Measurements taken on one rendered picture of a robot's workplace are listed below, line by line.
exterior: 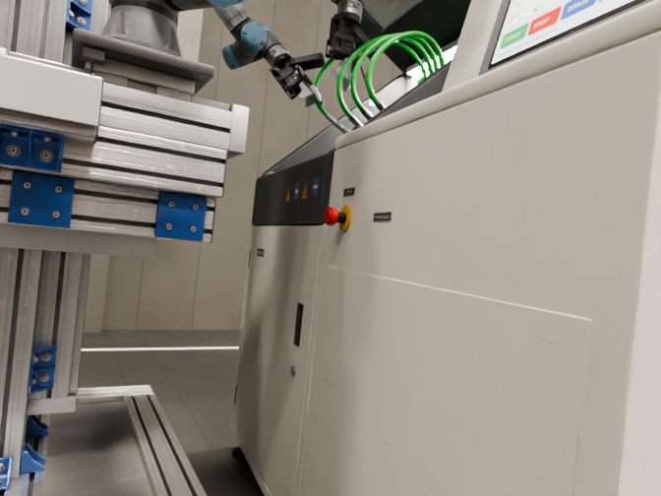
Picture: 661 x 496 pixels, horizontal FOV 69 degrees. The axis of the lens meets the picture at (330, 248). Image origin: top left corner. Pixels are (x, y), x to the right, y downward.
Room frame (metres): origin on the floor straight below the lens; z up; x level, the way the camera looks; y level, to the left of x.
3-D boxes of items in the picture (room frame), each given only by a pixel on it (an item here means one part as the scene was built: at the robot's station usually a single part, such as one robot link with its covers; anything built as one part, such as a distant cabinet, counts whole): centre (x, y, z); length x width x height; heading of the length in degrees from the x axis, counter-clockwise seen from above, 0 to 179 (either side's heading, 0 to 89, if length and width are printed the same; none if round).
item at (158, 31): (0.89, 0.39, 1.09); 0.15 x 0.15 x 0.10
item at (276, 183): (1.37, 0.13, 0.87); 0.62 x 0.04 x 0.16; 23
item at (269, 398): (1.36, 0.15, 0.44); 0.65 x 0.02 x 0.68; 23
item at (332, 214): (0.94, -0.01, 0.80); 0.05 x 0.04 x 0.05; 23
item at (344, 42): (1.43, 0.02, 1.36); 0.09 x 0.08 x 0.12; 113
